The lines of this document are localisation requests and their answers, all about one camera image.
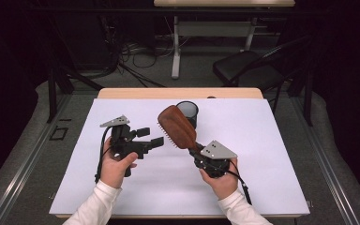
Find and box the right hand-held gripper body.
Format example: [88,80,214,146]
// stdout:
[193,140,239,179]

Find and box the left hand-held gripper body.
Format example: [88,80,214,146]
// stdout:
[99,114,148,178]

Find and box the brown wooden hairbrush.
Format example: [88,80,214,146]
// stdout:
[157,105,199,151]

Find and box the black mesh pen cup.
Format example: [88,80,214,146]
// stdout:
[175,100,200,130]

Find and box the person's left hand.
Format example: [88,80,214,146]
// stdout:
[99,136,139,189]

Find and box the person's right hand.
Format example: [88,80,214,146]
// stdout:
[199,157,239,202]

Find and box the white table sheet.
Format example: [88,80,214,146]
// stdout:
[49,97,311,217]

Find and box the light wooden table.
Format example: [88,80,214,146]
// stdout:
[55,87,305,219]

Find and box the black folding chair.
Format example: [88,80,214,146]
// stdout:
[212,35,313,114]

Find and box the black metal stand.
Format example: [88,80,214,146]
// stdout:
[46,54,105,125]
[287,59,315,128]

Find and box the white-framed desk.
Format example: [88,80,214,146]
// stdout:
[153,0,296,80]

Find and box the black horizontal bar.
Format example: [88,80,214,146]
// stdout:
[27,6,327,16]

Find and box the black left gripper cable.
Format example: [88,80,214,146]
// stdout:
[94,126,113,185]

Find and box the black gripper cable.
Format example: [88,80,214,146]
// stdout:
[225,158,253,206]
[94,126,113,185]

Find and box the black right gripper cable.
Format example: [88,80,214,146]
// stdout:
[225,158,253,206]

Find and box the tangle of floor cables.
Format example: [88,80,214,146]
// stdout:
[115,37,173,88]

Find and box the grey metal floor rail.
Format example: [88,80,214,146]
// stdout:
[292,97,360,225]
[0,93,74,225]

